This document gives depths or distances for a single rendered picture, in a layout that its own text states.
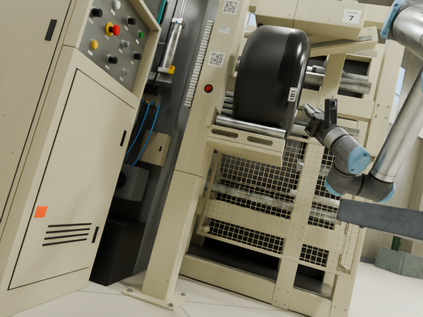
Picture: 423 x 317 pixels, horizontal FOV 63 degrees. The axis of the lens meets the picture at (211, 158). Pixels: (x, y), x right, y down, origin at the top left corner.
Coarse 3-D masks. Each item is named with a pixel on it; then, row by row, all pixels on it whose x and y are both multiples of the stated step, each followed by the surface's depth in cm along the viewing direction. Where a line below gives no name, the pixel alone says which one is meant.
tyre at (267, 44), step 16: (256, 32) 159; (272, 32) 158; (288, 32) 158; (304, 32) 162; (256, 48) 153; (272, 48) 152; (288, 48) 151; (304, 48) 153; (240, 64) 156; (256, 64) 151; (272, 64) 150; (288, 64) 149; (304, 64) 152; (240, 80) 155; (256, 80) 152; (272, 80) 150; (288, 80) 149; (304, 80) 190; (240, 96) 156; (256, 96) 154; (272, 96) 152; (240, 112) 161; (256, 112) 157; (272, 112) 155; (288, 112) 155; (288, 128) 163
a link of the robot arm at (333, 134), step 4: (336, 128) 129; (340, 128) 129; (332, 132) 128; (336, 132) 127; (340, 132) 127; (344, 132) 127; (328, 136) 129; (332, 136) 127; (336, 136) 126; (324, 140) 131; (328, 140) 129; (332, 140) 127; (324, 144) 132; (328, 144) 129; (328, 148) 131
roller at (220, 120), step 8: (216, 120) 164; (224, 120) 163; (232, 120) 162; (240, 120) 162; (240, 128) 162; (248, 128) 160; (256, 128) 159; (264, 128) 158; (272, 128) 158; (280, 128) 157; (280, 136) 157
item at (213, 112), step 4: (212, 108) 161; (216, 108) 163; (208, 112) 161; (212, 112) 160; (216, 112) 162; (208, 116) 160; (212, 116) 160; (208, 120) 160; (212, 120) 161; (208, 124) 160; (212, 124) 162
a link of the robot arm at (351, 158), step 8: (344, 136) 125; (336, 144) 125; (344, 144) 123; (352, 144) 122; (336, 152) 126; (344, 152) 122; (352, 152) 120; (360, 152) 119; (336, 160) 127; (344, 160) 122; (352, 160) 119; (360, 160) 120; (368, 160) 122; (344, 168) 124; (352, 168) 120; (360, 168) 122
